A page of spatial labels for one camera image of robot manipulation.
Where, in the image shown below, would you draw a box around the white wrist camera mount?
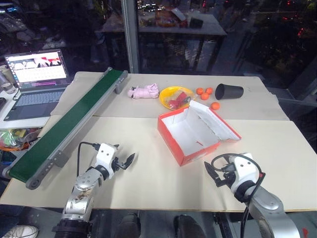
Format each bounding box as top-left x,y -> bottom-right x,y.
95,143 -> 120,175
228,153 -> 260,197

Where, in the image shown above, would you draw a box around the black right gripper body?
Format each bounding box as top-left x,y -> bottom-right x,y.
221,170 -> 237,192

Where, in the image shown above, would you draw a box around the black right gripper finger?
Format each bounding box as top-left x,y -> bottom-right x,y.
214,174 -> 225,188
204,161 -> 220,179

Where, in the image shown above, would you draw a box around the pink plush item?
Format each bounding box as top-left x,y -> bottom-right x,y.
127,83 -> 160,101

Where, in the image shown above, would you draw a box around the red items in bowl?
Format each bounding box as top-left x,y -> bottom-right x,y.
167,91 -> 192,110

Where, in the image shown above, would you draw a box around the grey open laptop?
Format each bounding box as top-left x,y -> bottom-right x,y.
3,49 -> 73,122

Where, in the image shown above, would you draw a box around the grey metal window post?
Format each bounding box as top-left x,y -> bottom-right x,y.
121,0 -> 140,74

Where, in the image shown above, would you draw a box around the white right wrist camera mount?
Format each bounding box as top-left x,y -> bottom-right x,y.
228,153 -> 260,197

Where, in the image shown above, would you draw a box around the small black box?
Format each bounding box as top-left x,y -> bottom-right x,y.
189,17 -> 204,29

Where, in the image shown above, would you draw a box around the green conveyor belt grey frame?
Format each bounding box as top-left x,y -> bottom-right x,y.
1,67 -> 129,191

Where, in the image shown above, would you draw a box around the orange snack packages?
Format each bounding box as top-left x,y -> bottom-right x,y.
155,7 -> 188,28

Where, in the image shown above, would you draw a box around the dark rounded shape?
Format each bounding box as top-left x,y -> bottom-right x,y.
172,214 -> 207,238

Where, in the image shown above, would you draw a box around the black laptop power cable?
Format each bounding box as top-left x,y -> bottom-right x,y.
12,83 -> 21,102

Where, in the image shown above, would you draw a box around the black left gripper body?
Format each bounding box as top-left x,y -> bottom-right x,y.
110,158 -> 127,173

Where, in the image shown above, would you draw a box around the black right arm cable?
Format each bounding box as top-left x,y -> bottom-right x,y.
210,153 -> 266,238

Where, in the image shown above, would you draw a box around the dark background table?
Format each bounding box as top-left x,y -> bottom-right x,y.
95,11 -> 228,73

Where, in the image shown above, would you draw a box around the orange cardboard box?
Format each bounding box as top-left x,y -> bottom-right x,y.
157,99 -> 243,167

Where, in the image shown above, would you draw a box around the yellow plastic bowl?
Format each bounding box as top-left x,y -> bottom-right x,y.
158,85 -> 197,111

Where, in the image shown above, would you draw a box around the colourful clutter pile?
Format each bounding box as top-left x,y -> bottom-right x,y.
0,127 -> 43,151

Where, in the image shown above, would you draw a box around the clear plastic bottle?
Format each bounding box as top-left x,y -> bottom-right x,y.
0,65 -> 17,95

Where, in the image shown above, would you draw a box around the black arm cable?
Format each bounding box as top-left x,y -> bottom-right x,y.
210,153 -> 266,238
77,141 -> 101,179

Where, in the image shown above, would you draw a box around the black plastic cup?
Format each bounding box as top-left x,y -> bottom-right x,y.
214,83 -> 245,101

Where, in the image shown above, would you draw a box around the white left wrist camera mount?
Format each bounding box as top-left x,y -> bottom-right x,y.
95,143 -> 120,175

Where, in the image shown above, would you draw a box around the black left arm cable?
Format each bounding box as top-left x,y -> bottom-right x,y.
77,141 -> 101,179

